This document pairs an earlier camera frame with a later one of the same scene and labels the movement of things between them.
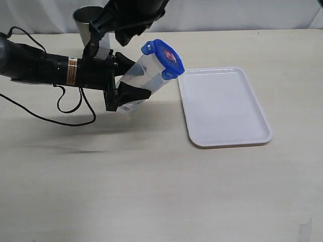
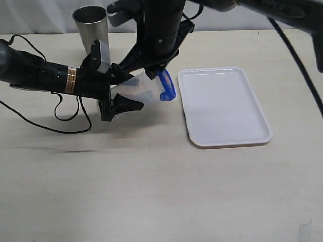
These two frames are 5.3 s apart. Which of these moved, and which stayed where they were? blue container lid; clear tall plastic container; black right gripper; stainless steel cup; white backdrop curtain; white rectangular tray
Moved: black right gripper; clear tall plastic container; blue container lid
Stayed: white backdrop curtain; stainless steel cup; white rectangular tray
